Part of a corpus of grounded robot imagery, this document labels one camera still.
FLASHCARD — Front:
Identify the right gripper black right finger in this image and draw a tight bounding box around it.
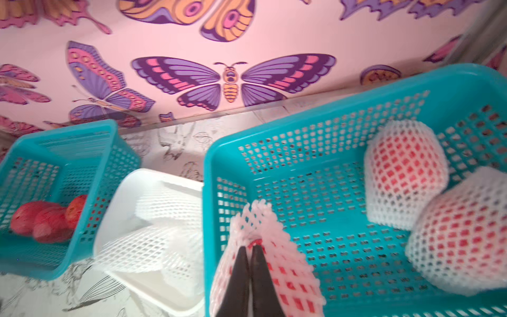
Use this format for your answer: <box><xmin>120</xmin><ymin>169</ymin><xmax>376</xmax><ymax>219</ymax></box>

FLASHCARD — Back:
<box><xmin>250</xmin><ymin>245</ymin><xmax>285</xmax><ymax>317</ymax></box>

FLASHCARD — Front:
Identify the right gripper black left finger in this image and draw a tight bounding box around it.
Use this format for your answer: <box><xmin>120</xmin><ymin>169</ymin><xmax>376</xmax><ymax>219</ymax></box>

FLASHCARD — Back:
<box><xmin>216</xmin><ymin>246</ymin><xmax>250</xmax><ymax>317</ymax></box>

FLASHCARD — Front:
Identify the netted apple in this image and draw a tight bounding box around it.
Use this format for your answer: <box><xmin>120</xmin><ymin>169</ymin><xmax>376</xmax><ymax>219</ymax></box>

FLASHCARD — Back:
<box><xmin>405</xmin><ymin>166</ymin><xmax>506</xmax><ymax>296</ymax></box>
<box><xmin>213</xmin><ymin>237</ymin><xmax>322</xmax><ymax>317</ymax></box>
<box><xmin>10</xmin><ymin>201</ymin><xmax>61</xmax><ymax>236</ymax></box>
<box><xmin>364</xmin><ymin>120</ymin><xmax>450</xmax><ymax>231</ymax></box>

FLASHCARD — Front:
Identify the red apple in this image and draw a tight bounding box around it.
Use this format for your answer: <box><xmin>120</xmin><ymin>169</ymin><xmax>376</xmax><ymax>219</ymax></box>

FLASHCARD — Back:
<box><xmin>65</xmin><ymin>195</ymin><xmax>87</xmax><ymax>230</ymax></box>
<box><xmin>32</xmin><ymin>207</ymin><xmax>74</xmax><ymax>244</ymax></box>

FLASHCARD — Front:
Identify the right teal plastic basket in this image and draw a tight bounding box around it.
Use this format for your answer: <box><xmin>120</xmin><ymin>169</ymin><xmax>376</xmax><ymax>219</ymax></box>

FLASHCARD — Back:
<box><xmin>203</xmin><ymin>64</ymin><xmax>506</xmax><ymax>316</ymax></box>

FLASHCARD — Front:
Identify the teal plastic basket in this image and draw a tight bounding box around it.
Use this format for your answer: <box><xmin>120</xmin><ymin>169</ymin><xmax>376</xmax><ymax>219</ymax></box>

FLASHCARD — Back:
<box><xmin>0</xmin><ymin>119</ymin><xmax>142</xmax><ymax>281</ymax></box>
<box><xmin>203</xmin><ymin>64</ymin><xmax>506</xmax><ymax>316</ymax></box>

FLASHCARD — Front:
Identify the white plastic tray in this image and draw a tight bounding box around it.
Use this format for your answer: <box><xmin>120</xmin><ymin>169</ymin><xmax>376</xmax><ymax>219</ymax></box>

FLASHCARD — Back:
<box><xmin>93</xmin><ymin>169</ymin><xmax>205</xmax><ymax>316</ymax></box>

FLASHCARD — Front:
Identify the left teal plastic basket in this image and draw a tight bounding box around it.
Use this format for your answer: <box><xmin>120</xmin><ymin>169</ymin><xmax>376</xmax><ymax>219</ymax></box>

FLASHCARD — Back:
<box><xmin>0</xmin><ymin>119</ymin><xmax>142</xmax><ymax>281</ymax></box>

